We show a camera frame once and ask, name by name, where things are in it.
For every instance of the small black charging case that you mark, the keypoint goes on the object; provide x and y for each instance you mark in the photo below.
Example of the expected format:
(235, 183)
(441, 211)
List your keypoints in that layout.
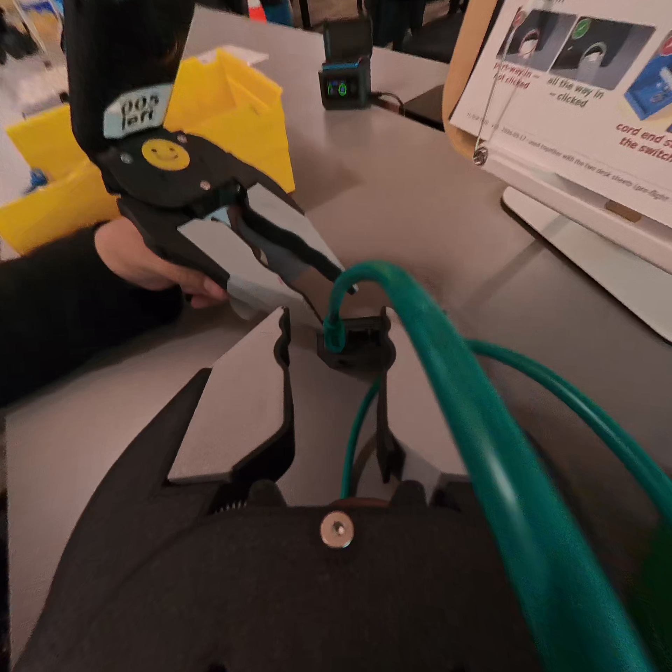
(344, 89)

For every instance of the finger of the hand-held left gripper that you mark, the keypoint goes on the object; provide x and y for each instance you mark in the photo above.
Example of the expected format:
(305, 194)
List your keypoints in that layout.
(225, 252)
(294, 225)

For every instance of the yellow plastic bin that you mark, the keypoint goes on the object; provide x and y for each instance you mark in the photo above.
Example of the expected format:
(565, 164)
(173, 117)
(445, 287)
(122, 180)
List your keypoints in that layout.
(236, 105)

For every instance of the orange traffic cone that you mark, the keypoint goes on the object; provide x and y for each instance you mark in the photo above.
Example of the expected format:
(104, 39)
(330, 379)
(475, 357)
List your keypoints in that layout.
(254, 9)

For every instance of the black network switch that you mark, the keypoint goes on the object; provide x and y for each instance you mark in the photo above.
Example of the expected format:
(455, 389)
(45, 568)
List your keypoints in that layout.
(362, 346)

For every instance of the white board stand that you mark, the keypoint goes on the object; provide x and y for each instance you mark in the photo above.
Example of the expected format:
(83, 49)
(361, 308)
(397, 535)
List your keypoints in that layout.
(603, 262)

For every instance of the person's left forearm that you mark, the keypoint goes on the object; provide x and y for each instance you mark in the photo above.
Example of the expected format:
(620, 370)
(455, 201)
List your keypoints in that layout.
(63, 315)

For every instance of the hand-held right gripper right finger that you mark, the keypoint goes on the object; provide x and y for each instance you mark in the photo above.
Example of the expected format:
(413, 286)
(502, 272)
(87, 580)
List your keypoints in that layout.
(414, 420)

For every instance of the white paper leaflet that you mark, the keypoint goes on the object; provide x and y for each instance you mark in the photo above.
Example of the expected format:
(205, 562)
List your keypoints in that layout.
(231, 55)

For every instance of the printed instruction sheet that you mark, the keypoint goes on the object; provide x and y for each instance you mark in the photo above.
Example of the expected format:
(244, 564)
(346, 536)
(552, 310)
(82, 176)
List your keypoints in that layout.
(577, 105)

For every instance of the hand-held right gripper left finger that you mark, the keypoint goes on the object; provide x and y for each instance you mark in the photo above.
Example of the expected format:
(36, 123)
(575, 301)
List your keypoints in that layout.
(236, 409)

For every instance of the person's left hand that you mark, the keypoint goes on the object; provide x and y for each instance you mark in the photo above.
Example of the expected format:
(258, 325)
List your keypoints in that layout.
(136, 262)

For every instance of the wooden display board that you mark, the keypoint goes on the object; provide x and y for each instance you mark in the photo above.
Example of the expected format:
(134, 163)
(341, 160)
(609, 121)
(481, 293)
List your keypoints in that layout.
(462, 78)

